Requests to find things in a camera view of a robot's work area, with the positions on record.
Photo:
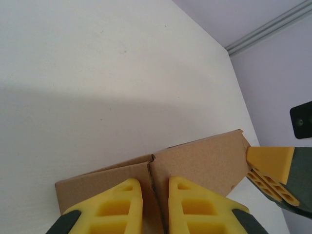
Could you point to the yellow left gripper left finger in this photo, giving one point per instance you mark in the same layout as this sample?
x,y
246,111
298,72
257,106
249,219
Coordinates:
x,y
109,212

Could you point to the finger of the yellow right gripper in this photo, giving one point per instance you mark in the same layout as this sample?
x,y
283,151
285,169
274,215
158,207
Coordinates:
x,y
270,161

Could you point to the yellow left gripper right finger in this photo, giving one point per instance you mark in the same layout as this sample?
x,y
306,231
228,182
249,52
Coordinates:
x,y
202,212

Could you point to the brown cardboard box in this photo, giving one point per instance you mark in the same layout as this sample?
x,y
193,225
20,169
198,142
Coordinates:
x,y
195,161

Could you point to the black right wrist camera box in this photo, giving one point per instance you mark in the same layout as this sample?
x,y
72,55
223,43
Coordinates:
x,y
302,122

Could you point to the aluminium corner frame post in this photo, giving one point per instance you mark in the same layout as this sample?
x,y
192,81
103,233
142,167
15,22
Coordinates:
x,y
268,26

